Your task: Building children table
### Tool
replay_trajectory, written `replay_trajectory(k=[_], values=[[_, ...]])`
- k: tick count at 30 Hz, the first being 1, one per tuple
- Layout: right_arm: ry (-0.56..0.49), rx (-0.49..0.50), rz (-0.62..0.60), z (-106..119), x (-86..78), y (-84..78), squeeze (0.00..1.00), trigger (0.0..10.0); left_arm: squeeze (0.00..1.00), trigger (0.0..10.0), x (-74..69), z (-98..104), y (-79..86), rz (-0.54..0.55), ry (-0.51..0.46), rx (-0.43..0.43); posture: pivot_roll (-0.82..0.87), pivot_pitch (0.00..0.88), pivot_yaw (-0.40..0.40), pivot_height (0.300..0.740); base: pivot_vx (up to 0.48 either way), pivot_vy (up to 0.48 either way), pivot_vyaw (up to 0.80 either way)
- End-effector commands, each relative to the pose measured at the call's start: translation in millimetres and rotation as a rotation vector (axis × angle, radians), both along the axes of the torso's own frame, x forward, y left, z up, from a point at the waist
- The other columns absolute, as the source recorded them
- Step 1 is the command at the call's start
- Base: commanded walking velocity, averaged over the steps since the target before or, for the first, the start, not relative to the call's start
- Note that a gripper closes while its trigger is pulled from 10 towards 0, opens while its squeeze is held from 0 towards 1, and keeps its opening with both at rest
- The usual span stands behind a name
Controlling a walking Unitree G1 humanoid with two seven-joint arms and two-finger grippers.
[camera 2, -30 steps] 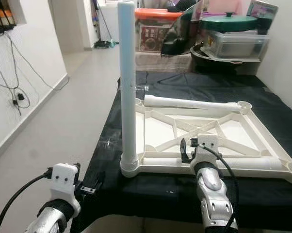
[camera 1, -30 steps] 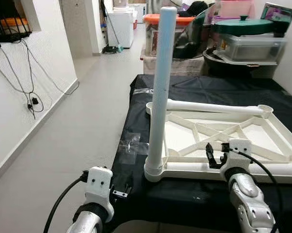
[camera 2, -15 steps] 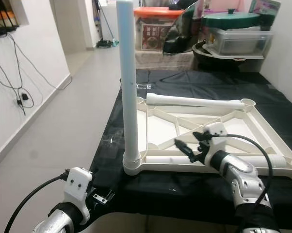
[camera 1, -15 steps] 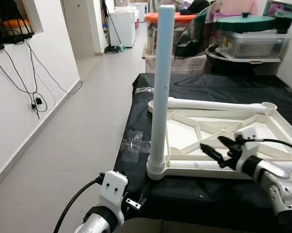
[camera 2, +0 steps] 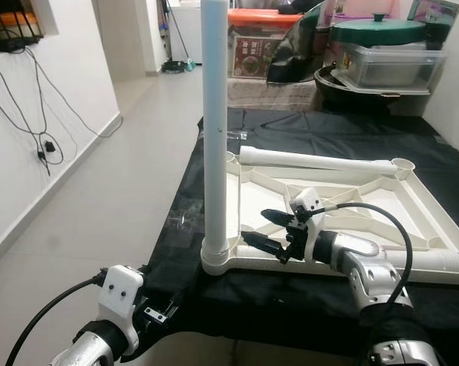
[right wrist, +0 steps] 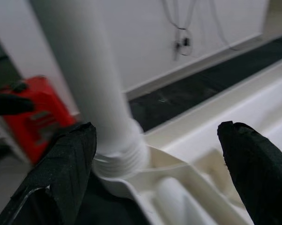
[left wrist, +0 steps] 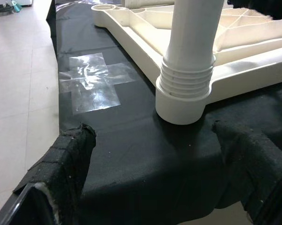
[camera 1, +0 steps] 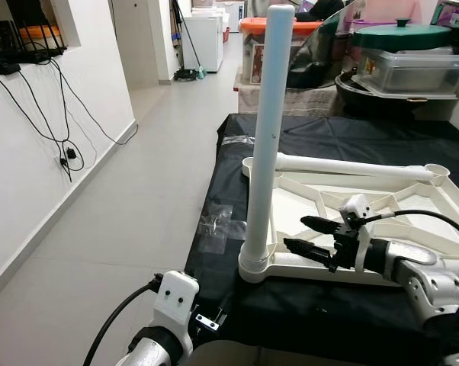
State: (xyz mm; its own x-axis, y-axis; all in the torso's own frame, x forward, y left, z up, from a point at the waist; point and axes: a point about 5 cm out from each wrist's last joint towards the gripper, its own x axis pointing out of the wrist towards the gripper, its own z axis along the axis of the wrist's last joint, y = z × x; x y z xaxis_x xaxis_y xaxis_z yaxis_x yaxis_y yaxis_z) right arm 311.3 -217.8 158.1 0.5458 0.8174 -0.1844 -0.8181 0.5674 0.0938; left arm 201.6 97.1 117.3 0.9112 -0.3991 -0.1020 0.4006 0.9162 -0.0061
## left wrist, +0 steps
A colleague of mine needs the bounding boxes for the cream plastic table top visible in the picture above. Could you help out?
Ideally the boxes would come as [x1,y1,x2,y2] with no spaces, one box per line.
[90,4,282,125]

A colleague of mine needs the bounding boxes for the teal plastic scoop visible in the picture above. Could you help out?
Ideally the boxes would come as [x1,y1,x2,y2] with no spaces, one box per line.
[11,0,23,14]

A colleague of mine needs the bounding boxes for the clear tape patch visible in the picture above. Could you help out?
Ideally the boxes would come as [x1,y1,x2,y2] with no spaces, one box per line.
[59,52,139,116]

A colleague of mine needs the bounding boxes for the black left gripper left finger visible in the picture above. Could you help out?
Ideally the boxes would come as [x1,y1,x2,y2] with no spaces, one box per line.
[0,123,96,225]

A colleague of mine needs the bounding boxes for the black floor cable pile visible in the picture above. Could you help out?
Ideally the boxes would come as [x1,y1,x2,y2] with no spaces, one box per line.
[0,3,15,16]

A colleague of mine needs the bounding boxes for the black tablecloth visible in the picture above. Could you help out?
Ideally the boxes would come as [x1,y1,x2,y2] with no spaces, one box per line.
[0,0,282,225]

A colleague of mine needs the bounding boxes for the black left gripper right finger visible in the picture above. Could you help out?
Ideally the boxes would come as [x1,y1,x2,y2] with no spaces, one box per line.
[211,120,282,225]

